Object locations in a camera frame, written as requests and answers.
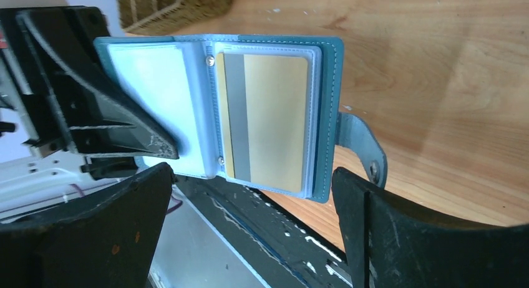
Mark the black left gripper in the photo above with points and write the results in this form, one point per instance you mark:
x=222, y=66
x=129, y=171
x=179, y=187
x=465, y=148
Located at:
x=55, y=46

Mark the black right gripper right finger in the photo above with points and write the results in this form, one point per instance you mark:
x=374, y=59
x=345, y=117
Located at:
x=391, y=241

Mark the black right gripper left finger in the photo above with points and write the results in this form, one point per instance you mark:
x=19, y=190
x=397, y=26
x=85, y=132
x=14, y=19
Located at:
x=105, y=239

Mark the blue leather card holder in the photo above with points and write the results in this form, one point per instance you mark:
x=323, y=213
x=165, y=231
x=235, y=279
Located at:
x=174, y=78

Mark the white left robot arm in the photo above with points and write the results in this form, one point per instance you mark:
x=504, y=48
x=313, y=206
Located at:
x=31, y=181

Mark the woven compartment tray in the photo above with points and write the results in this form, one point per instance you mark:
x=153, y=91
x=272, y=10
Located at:
x=162, y=17

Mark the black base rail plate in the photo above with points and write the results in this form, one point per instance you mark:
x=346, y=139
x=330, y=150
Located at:
x=282, y=250

